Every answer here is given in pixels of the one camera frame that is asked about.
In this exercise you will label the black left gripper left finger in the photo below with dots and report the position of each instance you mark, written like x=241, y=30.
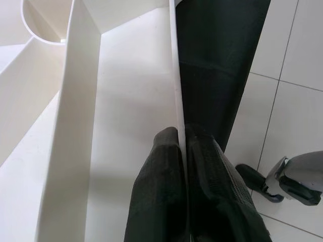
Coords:
x=159, y=196

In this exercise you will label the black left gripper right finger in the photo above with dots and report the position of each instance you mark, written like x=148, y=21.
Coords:
x=217, y=201

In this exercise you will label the black tablecloth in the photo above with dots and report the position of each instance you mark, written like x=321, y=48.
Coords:
x=214, y=50

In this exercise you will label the white plastic table top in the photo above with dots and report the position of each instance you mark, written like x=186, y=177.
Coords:
x=126, y=75

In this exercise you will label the grey robot left leg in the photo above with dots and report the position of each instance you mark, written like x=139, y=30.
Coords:
x=297, y=176

